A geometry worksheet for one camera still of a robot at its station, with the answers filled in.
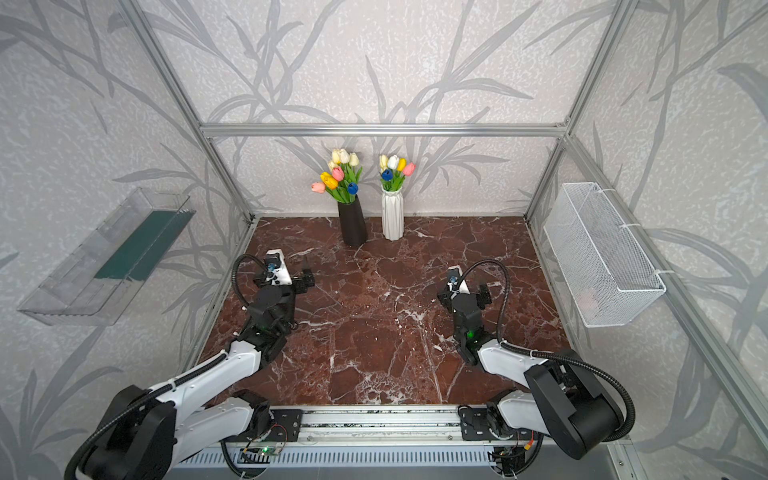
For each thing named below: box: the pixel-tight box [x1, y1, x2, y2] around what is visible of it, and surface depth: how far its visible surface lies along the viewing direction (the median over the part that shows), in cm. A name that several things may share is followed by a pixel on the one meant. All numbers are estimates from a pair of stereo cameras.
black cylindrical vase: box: [337, 194, 368, 247], surface depth 106 cm
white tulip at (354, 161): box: [349, 152, 363, 181], surface depth 96 cm
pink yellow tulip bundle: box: [311, 166, 356, 204], surface depth 92 cm
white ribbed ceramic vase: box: [381, 185, 404, 241], surface depth 104 cm
